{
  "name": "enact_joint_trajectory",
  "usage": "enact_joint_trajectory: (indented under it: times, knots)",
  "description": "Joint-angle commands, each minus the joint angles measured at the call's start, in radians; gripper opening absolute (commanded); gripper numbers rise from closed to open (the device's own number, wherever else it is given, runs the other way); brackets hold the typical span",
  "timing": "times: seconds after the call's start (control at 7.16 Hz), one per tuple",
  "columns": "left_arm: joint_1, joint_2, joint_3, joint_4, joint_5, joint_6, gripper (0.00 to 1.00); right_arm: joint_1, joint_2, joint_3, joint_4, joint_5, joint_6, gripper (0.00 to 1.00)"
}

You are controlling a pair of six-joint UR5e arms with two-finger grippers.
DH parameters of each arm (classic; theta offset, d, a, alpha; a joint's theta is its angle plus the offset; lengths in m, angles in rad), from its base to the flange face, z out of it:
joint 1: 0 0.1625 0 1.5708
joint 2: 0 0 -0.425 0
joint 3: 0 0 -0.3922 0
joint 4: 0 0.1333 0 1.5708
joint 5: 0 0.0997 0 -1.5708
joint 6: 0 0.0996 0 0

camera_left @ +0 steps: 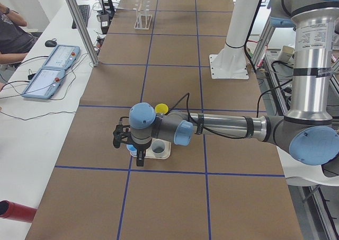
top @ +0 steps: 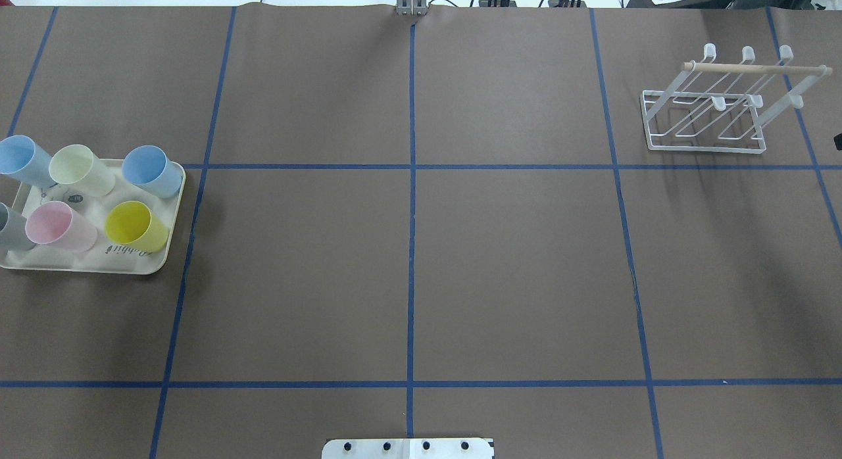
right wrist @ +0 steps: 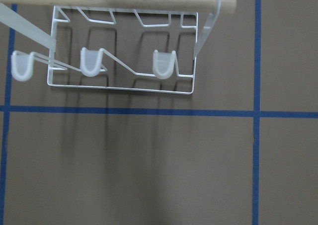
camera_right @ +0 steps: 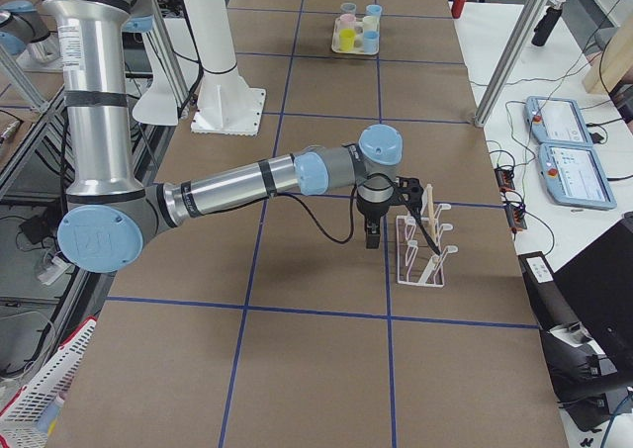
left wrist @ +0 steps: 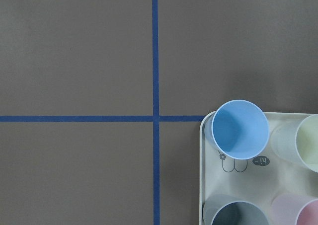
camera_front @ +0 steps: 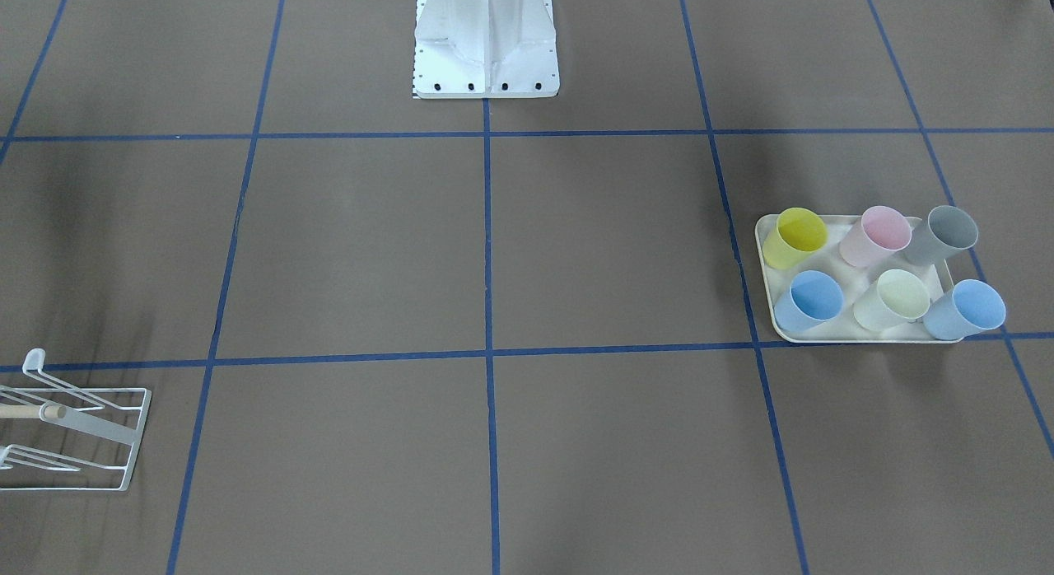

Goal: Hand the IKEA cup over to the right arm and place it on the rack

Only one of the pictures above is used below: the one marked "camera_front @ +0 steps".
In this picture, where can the pink plastic cup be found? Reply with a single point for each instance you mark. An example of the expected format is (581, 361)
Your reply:
(880, 232)

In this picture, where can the cream plastic tray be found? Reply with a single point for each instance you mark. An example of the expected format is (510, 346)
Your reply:
(853, 282)

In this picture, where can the white wire cup rack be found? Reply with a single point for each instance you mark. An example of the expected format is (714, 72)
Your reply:
(62, 437)

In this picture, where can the grey plastic cup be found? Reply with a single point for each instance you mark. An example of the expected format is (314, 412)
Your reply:
(945, 232)

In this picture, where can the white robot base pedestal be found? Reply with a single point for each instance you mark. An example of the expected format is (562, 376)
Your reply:
(485, 49)

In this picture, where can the light blue plastic cup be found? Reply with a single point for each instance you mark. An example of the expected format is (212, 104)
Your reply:
(970, 307)

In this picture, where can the yellow plastic cup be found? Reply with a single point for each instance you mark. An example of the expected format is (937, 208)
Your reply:
(798, 234)

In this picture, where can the pale green plastic cup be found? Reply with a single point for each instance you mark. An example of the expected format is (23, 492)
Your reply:
(897, 297)

